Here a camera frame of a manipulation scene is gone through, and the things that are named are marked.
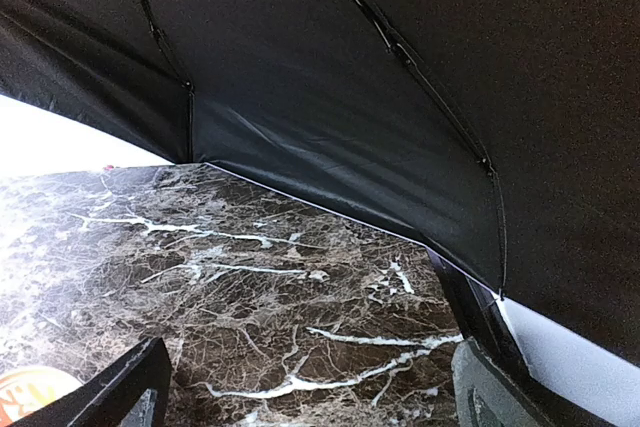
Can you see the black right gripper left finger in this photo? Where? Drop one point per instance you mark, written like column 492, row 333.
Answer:
column 132, row 391

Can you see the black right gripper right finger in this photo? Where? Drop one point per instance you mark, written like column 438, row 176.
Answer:
column 486, row 396

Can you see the lavender folding umbrella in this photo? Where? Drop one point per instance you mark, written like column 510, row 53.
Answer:
column 503, row 134

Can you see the red patterned ceramic bowl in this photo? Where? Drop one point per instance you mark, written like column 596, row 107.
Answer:
column 28, row 389

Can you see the black right corner post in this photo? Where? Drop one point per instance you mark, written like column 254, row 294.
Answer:
column 476, row 312

